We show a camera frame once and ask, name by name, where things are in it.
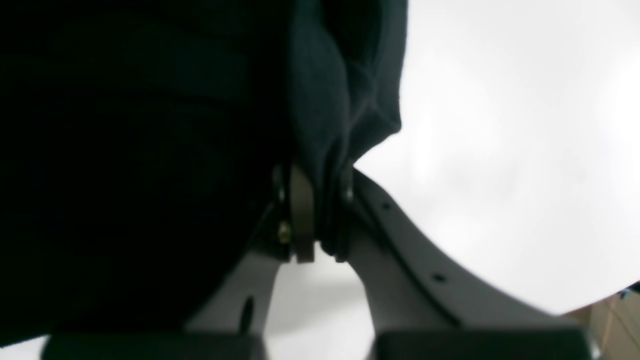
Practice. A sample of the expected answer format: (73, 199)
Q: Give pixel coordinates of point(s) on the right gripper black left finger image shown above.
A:
(231, 323)

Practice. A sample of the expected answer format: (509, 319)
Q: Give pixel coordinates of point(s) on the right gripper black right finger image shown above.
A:
(425, 306)

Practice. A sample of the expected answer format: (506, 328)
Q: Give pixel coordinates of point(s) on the black printed T-shirt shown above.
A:
(139, 138)

